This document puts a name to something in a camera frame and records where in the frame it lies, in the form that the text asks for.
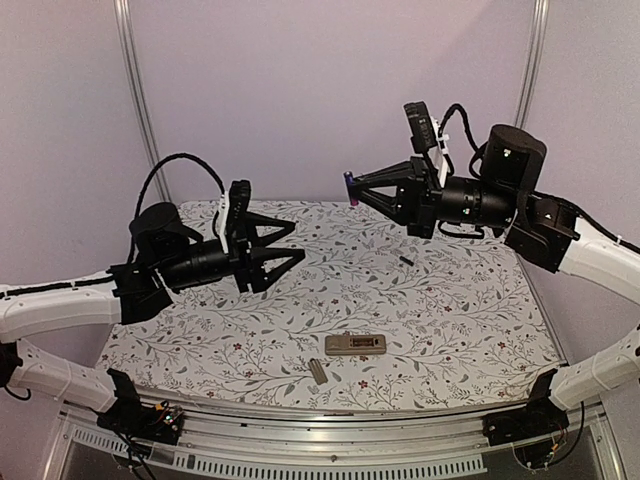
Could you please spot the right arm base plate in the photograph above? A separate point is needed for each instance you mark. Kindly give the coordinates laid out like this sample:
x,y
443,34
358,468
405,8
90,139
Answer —
x,y
522,423

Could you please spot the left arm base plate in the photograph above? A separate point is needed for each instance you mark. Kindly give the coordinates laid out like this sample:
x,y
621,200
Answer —
x,y
162,423

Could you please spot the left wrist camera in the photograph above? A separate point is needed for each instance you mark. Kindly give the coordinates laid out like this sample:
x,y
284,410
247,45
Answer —
x,y
231,210

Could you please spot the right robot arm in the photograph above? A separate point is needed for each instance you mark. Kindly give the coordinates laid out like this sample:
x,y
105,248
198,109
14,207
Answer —
x,y
547,231

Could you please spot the dark battery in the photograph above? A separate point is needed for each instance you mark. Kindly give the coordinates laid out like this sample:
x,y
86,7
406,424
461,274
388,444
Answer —
x,y
406,261
349,182

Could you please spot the aluminium frame post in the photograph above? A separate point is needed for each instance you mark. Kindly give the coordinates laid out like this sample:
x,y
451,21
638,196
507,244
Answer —
x,y
133,74
533,61

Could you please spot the left aluminium frame post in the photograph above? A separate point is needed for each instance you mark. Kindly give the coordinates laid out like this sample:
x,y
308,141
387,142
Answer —
x,y
133,74

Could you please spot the front aluminium rail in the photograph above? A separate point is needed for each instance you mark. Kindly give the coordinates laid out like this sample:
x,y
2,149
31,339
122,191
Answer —
x,y
229,440

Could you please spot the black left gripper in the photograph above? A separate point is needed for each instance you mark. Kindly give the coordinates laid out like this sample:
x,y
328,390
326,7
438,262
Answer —
x,y
249,271

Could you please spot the right aluminium frame post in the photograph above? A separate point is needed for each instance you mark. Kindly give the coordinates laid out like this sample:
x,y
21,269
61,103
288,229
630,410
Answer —
x,y
533,61

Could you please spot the white remote control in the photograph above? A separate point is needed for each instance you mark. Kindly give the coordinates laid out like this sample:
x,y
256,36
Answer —
x,y
355,345

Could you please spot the remote battery cover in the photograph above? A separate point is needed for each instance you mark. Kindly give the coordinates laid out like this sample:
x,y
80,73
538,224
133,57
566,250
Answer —
x,y
317,372

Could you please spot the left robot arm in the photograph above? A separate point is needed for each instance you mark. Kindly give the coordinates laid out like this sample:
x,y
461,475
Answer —
x,y
172,257

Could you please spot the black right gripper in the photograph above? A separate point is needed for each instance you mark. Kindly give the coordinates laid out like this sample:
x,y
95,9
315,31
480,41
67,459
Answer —
x,y
417,196

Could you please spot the floral patterned table mat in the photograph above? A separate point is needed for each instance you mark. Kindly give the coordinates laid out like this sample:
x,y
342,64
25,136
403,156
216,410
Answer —
x,y
462,326

